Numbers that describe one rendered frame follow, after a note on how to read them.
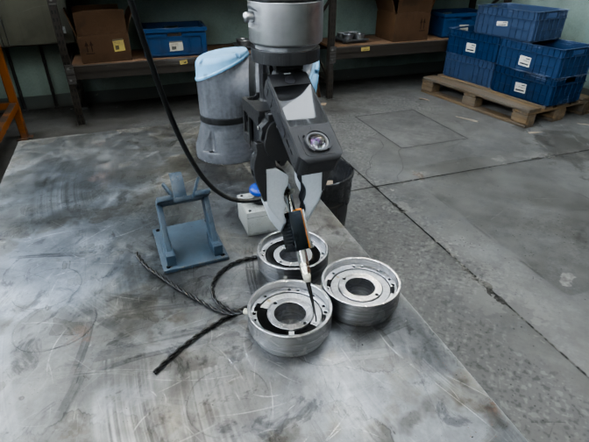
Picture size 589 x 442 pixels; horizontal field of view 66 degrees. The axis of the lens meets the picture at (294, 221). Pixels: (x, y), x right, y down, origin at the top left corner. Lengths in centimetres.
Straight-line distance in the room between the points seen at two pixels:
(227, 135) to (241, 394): 63
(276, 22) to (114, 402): 42
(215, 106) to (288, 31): 57
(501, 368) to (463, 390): 119
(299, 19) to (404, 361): 39
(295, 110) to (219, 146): 59
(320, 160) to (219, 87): 60
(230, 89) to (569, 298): 164
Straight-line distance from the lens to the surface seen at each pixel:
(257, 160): 49
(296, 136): 43
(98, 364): 61
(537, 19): 424
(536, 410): 168
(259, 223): 76
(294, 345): 54
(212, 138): 104
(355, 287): 65
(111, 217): 89
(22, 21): 429
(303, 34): 47
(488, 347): 181
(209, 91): 101
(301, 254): 55
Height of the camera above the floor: 122
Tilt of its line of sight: 31 degrees down
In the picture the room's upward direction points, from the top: straight up
